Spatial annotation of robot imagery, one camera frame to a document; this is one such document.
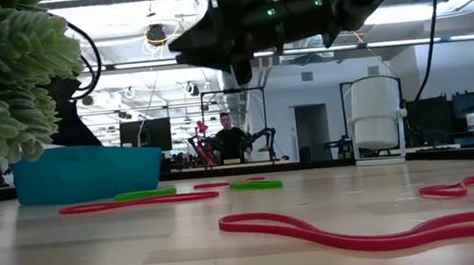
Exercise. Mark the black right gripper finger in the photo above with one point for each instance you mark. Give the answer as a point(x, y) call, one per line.
point(243, 70)
point(205, 43)

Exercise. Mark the green rubber band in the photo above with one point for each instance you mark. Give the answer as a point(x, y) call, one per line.
point(146, 194)
point(256, 185)

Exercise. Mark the blue plastic bin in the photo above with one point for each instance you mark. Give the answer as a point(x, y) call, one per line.
point(91, 174)

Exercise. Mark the large red rubber band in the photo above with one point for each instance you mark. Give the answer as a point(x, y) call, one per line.
point(363, 244)

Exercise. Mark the black background robot arm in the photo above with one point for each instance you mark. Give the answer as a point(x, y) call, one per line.
point(265, 133)

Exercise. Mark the black ceiling device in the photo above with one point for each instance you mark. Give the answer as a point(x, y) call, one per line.
point(156, 35)

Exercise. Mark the person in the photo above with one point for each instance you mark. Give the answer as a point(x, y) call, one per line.
point(230, 144)

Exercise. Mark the red figure stand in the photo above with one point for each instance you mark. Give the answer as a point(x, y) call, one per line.
point(202, 145)

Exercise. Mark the grey door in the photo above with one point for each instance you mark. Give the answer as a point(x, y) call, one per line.
point(313, 133)

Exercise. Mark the black monitor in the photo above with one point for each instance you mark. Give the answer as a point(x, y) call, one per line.
point(153, 134)

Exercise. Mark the long ceiling light bar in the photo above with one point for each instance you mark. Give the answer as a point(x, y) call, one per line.
point(386, 43)

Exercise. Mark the white drum on stand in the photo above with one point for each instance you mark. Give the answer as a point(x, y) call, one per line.
point(376, 109)

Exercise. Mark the dark screen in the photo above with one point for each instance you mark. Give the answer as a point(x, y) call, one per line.
point(429, 116)

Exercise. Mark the white canister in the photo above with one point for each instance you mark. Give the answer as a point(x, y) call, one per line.
point(472, 122)

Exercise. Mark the black table edge frame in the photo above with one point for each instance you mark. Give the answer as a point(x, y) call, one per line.
point(311, 165)

